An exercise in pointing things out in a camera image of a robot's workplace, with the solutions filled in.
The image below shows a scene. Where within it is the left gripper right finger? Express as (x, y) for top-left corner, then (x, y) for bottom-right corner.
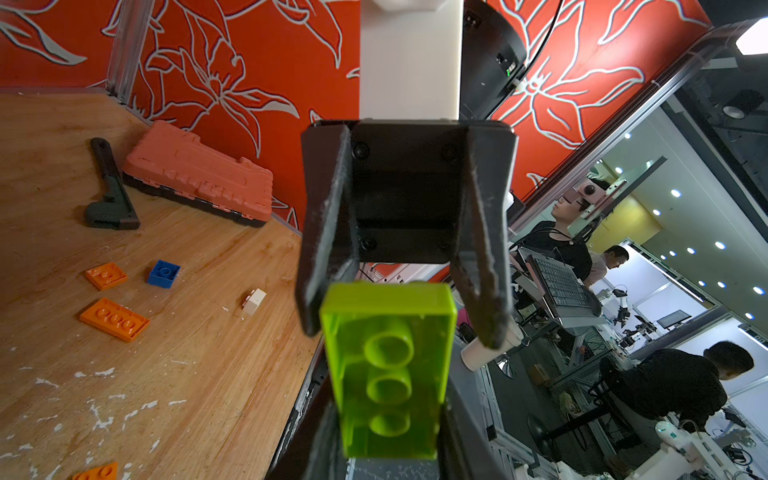
(437, 383), (509, 480)

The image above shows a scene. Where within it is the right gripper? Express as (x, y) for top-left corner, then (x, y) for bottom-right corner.
(295, 121), (517, 350)

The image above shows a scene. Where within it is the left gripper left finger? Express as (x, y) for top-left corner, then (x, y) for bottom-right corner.
(266, 359), (347, 479)

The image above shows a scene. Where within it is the long green lego plate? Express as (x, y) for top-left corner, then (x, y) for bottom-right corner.
(320, 282), (457, 460)

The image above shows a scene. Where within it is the orange square lego plate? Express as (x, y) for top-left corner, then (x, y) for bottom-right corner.
(72, 462), (119, 480)

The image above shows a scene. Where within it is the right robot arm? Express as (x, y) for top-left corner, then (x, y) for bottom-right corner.
(295, 1), (527, 349)

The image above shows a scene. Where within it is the white lego brick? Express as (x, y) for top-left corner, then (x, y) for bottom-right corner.
(241, 289), (266, 316)

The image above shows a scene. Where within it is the blue lego brick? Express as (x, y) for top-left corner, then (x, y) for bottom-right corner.
(147, 260), (181, 289)

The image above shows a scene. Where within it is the long orange lego plate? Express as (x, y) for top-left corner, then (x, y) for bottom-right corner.
(79, 298), (150, 342)

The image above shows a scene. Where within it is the small orange lego plate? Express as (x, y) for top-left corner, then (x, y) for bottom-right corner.
(84, 262), (128, 291)

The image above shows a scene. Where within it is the red plastic tool case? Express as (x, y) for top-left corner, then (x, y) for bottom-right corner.
(122, 121), (273, 228)

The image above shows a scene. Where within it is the dark green clamp tool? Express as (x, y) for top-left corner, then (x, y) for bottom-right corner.
(84, 137), (141, 230)

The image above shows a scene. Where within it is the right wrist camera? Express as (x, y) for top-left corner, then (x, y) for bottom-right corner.
(359, 0), (463, 120)

